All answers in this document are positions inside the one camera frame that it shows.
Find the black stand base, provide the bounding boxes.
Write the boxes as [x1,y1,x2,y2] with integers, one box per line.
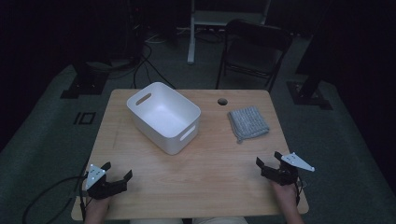
[60,60,110,100]
[286,73,333,110]

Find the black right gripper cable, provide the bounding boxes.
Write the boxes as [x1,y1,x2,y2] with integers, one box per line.
[293,178,303,206]

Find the white metal stand frame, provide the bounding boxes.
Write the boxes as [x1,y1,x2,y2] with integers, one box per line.
[187,0,272,65]

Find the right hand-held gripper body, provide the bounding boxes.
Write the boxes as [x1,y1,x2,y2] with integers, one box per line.
[262,151,316,187]

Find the person's right hand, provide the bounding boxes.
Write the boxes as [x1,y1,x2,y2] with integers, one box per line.
[270,181,300,206]

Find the person's left hand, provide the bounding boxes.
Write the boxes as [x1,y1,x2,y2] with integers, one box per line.
[84,196,110,216]

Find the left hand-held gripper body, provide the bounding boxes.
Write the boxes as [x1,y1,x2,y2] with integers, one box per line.
[83,163,129,201]

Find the white floor cable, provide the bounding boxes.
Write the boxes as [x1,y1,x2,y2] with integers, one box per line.
[144,33,169,45]

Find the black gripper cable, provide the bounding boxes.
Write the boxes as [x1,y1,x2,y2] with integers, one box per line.
[78,175,90,222]
[293,178,303,206]

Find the black floor cables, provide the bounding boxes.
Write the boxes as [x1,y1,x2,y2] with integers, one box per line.
[132,43,177,91]

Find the black folding chair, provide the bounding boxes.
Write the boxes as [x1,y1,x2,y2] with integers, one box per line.
[215,19,293,93]

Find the black looped floor cable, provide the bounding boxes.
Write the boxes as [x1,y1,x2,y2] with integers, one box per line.
[21,175,87,224]

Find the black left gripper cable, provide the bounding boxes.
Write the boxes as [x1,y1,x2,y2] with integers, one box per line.
[78,175,90,222]

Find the white plastic storage bin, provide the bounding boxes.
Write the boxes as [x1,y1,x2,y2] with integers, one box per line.
[126,81,202,156]

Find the gray knitted cloth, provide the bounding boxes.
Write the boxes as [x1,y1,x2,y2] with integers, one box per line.
[227,105,271,145]

